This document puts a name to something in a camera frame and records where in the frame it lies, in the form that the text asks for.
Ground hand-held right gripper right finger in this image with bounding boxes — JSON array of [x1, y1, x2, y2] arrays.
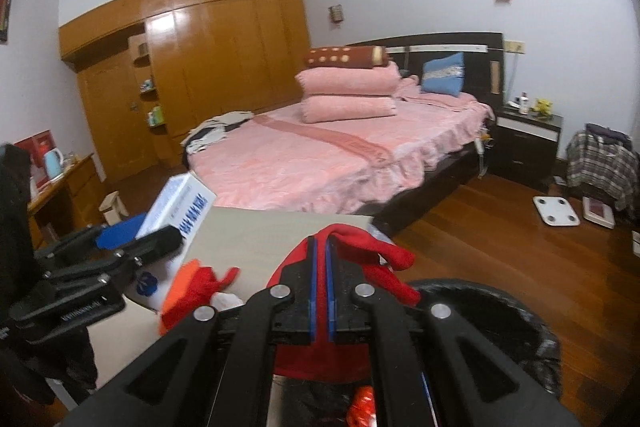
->
[[325, 239, 586, 427]]

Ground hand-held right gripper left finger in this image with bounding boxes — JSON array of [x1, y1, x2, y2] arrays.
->
[[65, 234, 321, 427]]

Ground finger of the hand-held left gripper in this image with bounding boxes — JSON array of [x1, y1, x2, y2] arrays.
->
[[42, 226, 182, 290], [35, 216, 147, 260]]

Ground white cardboard box blue print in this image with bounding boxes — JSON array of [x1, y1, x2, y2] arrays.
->
[[122, 173, 217, 313]]

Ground red cloth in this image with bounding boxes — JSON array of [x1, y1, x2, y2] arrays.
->
[[265, 224, 421, 383]]

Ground black bin with liner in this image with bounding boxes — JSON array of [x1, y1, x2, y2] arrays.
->
[[400, 278, 563, 427]]

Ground orange red glove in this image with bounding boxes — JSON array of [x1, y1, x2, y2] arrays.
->
[[159, 259, 242, 335]]

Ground wooden desk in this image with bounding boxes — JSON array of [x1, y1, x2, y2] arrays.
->
[[27, 153, 101, 250]]

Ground grey tablecloth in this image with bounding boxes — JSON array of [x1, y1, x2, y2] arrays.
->
[[90, 206, 376, 388]]

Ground blue white kettle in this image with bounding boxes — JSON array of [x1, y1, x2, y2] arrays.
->
[[44, 148, 66, 182]]

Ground dark garment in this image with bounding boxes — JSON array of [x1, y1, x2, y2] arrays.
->
[[184, 129, 228, 155]]

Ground orange red plastic wrapper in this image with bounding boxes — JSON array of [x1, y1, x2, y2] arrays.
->
[[347, 386, 376, 427]]

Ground red gift box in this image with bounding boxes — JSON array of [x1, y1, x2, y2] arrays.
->
[[14, 130, 56, 202]]

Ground bed with pink bedspread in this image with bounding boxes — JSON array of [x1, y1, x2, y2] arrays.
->
[[182, 32, 505, 230]]

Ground white crumpled garment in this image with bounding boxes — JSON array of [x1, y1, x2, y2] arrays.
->
[[192, 111, 256, 144]]

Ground wooden wardrobe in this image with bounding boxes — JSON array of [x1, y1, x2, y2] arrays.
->
[[59, 0, 313, 182]]

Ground brown dotted bolster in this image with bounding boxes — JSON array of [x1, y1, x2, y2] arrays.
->
[[306, 46, 390, 69]]

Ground white bathroom scale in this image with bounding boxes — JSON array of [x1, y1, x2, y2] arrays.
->
[[532, 195, 581, 228]]

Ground dark nightstand white stripe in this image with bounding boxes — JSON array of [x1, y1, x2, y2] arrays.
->
[[487, 102, 564, 192]]

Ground blue cushion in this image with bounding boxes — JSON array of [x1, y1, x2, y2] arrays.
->
[[421, 53, 466, 96]]

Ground dark wooden headboard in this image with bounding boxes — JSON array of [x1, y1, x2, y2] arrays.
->
[[346, 32, 505, 108]]

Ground white framed floor scale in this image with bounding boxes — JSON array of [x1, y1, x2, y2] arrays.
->
[[581, 196, 616, 229]]

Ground plaid garment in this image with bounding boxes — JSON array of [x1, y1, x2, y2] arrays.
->
[[566, 124, 640, 210]]

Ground white bedside cable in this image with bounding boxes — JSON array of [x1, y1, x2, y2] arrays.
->
[[475, 127, 493, 178]]

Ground framed wall picture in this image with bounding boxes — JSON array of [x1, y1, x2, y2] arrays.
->
[[0, 0, 15, 42]]

